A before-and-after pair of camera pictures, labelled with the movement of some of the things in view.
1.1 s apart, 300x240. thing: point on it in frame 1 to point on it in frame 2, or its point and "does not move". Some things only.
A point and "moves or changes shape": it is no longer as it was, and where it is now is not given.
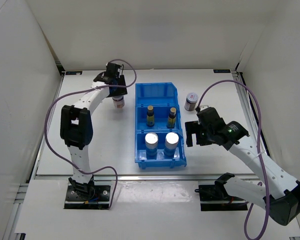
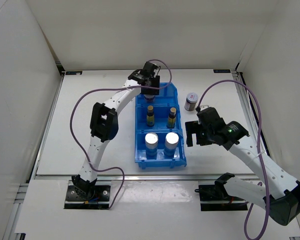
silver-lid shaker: [171, 141] does not move
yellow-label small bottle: [171, 119] does not move
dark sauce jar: [118, 102] moves or changes shape
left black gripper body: [119, 91] to [154, 81]
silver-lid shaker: [151, 144] does not move
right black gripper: [192, 127] does not move
